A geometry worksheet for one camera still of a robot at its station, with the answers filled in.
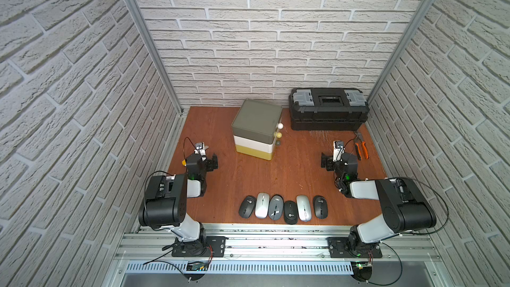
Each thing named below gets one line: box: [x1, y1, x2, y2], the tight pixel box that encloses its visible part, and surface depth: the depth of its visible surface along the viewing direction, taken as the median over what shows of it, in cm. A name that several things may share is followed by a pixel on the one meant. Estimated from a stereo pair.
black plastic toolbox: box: [288, 87, 370, 131], surface depth 103 cm
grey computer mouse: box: [268, 194, 284, 221], surface depth 83 cm
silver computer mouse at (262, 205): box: [255, 191, 270, 219], surface depth 85 cm
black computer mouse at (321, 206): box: [313, 195, 329, 220], surface depth 85 cm
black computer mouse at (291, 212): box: [284, 199, 299, 225], surface depth 83 cm
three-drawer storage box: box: [231, 98, 283, 161], surface depth 92 cm
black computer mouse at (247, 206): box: [238, 195, 257, 220], surface depth 84 cm
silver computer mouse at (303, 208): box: [296, 194, 313, 223], surface depth 83 cm
